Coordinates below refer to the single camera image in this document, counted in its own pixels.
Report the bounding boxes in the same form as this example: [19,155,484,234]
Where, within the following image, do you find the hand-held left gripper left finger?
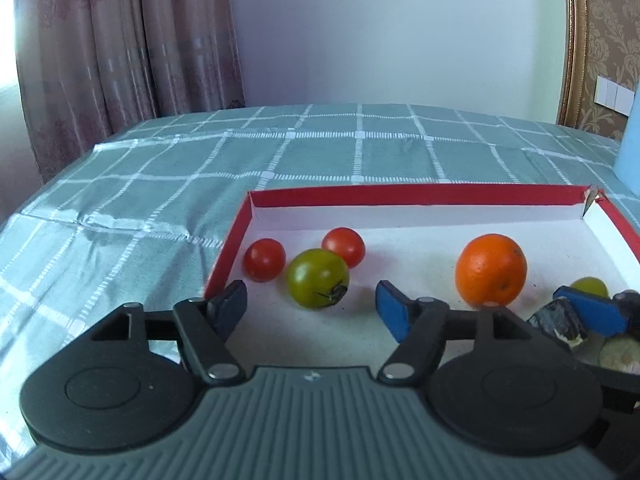
[87,280,248,386]

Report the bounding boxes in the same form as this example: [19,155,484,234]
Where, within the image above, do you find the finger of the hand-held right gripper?
[554,285,640,339]
[575,360,640,401]

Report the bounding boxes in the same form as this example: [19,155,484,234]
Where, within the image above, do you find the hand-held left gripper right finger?
[375,280,536,386]

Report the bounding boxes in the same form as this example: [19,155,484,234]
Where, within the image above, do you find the red and white cardboard box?
[204,183,640,368]

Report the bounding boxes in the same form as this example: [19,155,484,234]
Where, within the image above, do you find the orange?
[455,233,528,308]

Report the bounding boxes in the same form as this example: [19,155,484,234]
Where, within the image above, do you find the small yellow-green fruit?
[569,276,610,300]

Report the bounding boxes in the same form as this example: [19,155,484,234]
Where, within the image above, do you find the cucumber slice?
[597,337,640,373]

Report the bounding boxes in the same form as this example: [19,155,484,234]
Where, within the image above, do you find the red tomato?
[243,238,287,282]
[321,227,366,269]

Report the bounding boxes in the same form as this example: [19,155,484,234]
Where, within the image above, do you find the green tomato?
[286,248,351,309]

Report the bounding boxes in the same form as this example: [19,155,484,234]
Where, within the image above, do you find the light blue cylinder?
[614,105,640,191]

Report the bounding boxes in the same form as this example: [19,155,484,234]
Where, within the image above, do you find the green checked bedsheet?
[0,103,640,461]

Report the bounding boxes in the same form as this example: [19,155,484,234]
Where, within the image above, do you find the brown patterned curtain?
[14,0,246,183]

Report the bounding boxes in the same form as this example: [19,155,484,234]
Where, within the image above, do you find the gold framed upholstered headboard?
[557,0,640,143]

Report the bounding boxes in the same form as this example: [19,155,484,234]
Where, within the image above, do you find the white wall switch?
[596,75,636,113]

